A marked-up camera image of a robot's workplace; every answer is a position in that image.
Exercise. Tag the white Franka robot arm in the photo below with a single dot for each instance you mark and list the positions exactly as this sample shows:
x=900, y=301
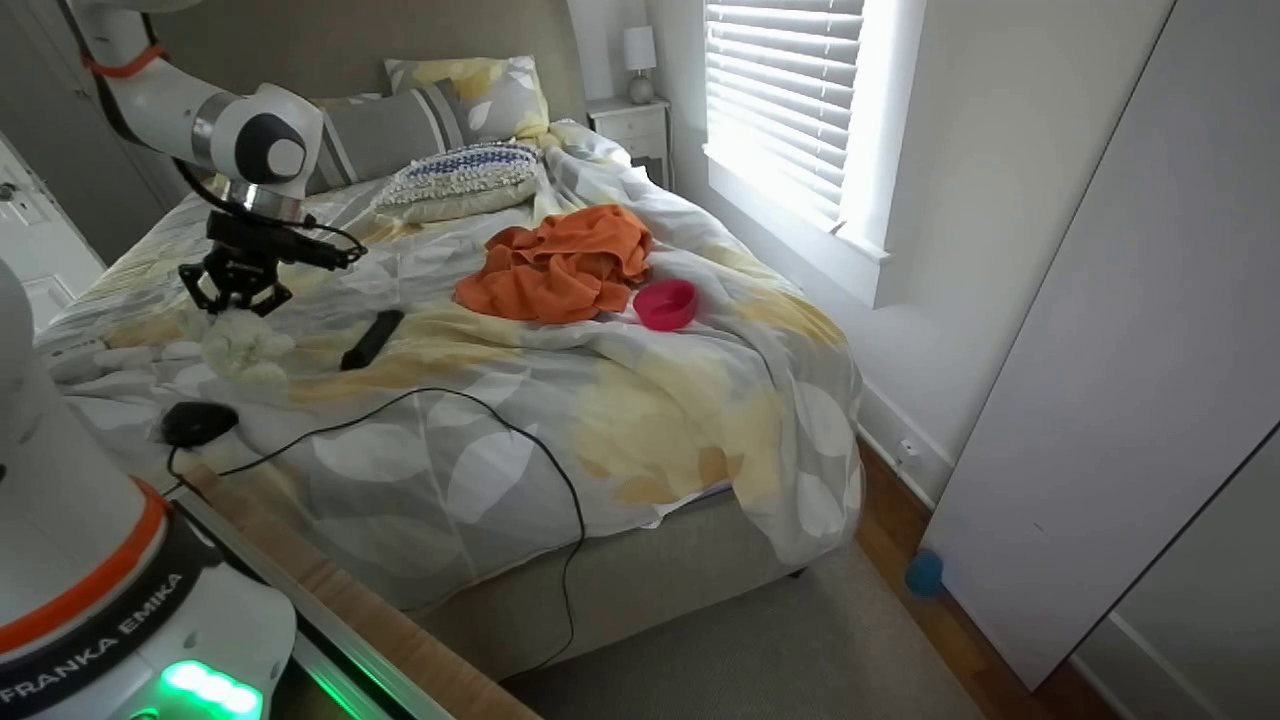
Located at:
x=83, y=535

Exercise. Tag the grey striped pillow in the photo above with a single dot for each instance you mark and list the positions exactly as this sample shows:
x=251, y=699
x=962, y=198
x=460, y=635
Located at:
x=384, y=129

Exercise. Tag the beige bed base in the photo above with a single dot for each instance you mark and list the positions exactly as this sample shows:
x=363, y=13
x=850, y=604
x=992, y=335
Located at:
x=625, y=587

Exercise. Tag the small white table lamp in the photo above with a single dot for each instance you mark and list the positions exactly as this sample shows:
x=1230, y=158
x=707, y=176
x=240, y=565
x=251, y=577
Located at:
x=641, y=60

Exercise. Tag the small blue ball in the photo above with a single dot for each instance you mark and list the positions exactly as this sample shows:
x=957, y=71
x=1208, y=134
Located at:
x=924, y=570

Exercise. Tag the white window blinds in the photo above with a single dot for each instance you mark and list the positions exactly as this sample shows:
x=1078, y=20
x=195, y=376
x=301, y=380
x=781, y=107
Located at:
x=781, y=101

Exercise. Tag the blue white patterned pillow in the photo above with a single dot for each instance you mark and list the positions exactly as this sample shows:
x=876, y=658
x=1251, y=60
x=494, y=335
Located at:
x=460, y=186

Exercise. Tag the white leaning board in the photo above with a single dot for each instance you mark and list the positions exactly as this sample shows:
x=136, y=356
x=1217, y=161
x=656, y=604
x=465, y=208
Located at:
x=1107, y=335

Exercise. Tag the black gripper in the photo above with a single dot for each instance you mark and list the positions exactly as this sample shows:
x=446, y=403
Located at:
x=273, y=244

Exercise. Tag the aluminium robot mount rail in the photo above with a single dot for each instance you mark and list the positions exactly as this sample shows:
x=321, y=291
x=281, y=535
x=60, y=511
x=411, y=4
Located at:
x=321, y=686

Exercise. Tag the yellow grey floral pillow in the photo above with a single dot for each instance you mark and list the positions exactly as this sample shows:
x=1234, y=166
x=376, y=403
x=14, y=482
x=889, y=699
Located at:
x=480, y=93

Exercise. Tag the grey yellow floral duvet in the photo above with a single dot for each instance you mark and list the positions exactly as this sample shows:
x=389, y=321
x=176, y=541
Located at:
x=535, y=403

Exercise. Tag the orange crumpled cloth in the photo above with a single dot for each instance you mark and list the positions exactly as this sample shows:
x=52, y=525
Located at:
x=560, y=264

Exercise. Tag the black remote control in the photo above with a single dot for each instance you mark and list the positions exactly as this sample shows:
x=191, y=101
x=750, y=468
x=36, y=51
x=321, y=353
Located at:
x=373, y=336

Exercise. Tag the white plush teddy bear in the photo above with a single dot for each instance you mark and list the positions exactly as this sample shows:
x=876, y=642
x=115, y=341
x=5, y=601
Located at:
x=245, y=341

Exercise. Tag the black rounded device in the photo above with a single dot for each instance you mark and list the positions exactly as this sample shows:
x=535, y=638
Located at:
x=203, y=423

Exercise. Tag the white bedside nightstand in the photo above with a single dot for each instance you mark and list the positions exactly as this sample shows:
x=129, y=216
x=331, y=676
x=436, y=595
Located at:
x=633, y=129

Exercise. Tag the grey upholstered headboard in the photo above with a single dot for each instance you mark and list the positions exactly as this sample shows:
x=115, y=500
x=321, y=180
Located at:
x=363, y=40

